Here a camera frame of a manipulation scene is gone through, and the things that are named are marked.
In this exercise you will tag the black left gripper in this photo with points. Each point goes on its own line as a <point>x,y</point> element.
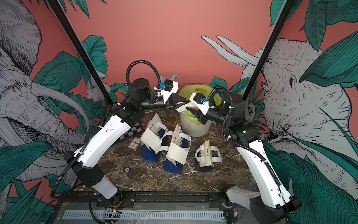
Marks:
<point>171,105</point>

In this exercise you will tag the white takeout receipt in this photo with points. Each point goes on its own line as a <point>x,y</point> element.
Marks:
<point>184,107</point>

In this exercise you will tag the dark takeout bag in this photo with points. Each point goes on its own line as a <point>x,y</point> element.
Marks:
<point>205,157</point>

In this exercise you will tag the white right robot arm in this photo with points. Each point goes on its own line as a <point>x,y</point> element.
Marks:
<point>273,202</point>

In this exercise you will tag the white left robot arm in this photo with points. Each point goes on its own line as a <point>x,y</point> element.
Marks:
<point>140,97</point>

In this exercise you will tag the blue takeout bag middle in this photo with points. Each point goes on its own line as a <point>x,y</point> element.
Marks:
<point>183,140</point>

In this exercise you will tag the blue takeout bag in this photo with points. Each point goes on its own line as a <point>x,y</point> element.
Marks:
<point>159,129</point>
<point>183,140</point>

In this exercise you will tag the blue takeout bag left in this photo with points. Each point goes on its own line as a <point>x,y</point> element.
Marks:
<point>159,129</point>

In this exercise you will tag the white receipt on middle bag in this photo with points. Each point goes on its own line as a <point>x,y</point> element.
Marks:
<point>177,153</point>

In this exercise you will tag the white receipt on bag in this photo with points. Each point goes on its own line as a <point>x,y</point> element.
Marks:
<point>150,139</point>
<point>177,153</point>

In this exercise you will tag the white receipt on left bag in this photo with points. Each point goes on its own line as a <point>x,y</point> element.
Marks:
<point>150,139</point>

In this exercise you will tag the black white checkerboard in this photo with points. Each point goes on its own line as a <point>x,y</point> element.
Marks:
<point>135,130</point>

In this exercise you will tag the small red white card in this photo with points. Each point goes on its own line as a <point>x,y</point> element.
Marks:
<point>134,143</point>

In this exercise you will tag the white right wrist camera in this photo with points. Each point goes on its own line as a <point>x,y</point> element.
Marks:
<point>200,101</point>

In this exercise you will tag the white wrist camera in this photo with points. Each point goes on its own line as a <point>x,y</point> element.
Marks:
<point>166,89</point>
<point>200,101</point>

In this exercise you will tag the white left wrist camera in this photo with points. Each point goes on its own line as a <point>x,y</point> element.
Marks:
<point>166,89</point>

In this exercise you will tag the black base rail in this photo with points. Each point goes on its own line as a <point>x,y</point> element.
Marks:
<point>132,198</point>

